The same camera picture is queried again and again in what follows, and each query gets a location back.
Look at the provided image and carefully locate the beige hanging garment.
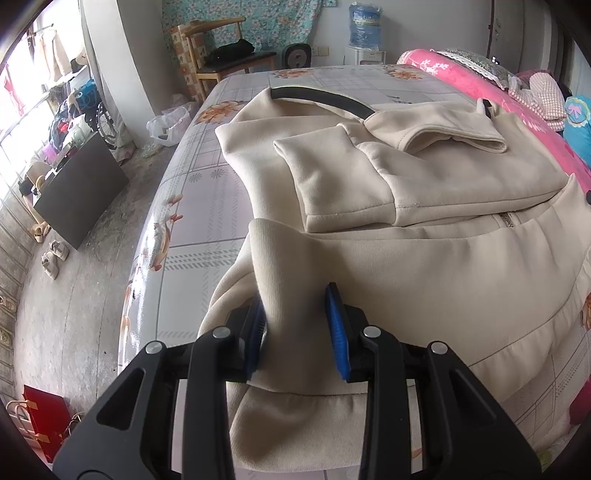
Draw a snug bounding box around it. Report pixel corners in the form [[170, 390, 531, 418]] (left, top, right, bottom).
[[34, 28, 70, 81]]

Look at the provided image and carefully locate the round black fan heater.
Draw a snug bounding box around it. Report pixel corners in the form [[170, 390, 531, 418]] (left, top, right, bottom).
[[283, 43, 311, 70]]

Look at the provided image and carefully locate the red gift bag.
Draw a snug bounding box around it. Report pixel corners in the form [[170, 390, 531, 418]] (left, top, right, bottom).
[[21, 385, 72, 462]]

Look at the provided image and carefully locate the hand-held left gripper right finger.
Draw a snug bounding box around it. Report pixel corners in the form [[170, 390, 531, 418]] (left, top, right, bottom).
[[324, 282, 541, 480]]

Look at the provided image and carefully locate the lace-edged grey pillow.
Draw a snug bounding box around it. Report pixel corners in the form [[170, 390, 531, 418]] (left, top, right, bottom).
[[431, 48, 509, 90]]

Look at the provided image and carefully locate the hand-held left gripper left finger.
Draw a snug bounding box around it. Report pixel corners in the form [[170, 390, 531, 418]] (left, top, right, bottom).
[[53, 298, 269, 480]]

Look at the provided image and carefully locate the pink checkered cloth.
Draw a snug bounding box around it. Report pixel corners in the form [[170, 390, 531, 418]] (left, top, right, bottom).
[[508, 74, 566, 132]]

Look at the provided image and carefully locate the cream zip jacket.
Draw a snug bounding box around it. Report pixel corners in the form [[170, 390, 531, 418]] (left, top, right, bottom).
[[198, 85, 591, 472]]

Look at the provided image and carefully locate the red hanging garment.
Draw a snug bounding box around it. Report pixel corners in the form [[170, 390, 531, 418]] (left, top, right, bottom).
[[2, 69, 26, 116]]

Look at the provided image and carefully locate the black bag on chair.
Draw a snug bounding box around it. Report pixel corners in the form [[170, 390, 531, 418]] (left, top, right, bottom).
[[205, 39, 256, 63]]

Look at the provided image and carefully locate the white plastic bag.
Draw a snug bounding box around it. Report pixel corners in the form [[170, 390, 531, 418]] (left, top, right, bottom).
[[147, 104, 192, 147]]

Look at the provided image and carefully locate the wooden chair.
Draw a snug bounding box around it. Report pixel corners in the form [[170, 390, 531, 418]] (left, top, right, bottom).
[[178, 16, 278, 104]]

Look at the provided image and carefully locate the blue water jug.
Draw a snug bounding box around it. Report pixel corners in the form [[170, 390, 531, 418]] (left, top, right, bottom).
[[347, 2, 384, 51]]

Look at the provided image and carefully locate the teal floral hanging cloth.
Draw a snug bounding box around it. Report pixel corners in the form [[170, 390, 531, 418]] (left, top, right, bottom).
[[161, 0, 324, 49]]

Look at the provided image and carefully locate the wheelchair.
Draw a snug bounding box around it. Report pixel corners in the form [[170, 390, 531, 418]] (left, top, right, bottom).
[[81, 78, 121, 151]]

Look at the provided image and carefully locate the white water dispenser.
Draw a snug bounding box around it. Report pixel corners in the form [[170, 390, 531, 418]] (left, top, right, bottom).
[[344, 45, 386, 66]]

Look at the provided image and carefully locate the bed with plaid sheet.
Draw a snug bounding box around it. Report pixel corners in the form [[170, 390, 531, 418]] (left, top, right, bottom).
[[117, 65, 591, 480]]

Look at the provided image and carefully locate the maroon cloth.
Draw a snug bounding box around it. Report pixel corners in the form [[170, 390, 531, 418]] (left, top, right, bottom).
[[515, 69, 559, 86]]

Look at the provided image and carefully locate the beige handbag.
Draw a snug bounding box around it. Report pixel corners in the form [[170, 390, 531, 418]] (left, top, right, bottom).
[[6, 399, 35, 446]]

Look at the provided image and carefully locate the pink fleece blanket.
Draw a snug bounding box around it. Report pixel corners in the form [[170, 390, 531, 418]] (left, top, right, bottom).
[[396, 48, 591, 195]]

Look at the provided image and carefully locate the black wall cable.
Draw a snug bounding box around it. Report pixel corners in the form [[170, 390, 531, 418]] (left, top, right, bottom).
[[487, 0, 504, 61]]

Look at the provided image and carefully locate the patterned cardboard box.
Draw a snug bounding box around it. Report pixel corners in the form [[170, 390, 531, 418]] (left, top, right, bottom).
[[170, 25, 206, 100]]

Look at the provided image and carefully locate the dark low cabinet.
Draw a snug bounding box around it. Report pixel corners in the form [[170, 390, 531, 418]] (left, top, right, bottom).
[[33, 131, 130, 250]]

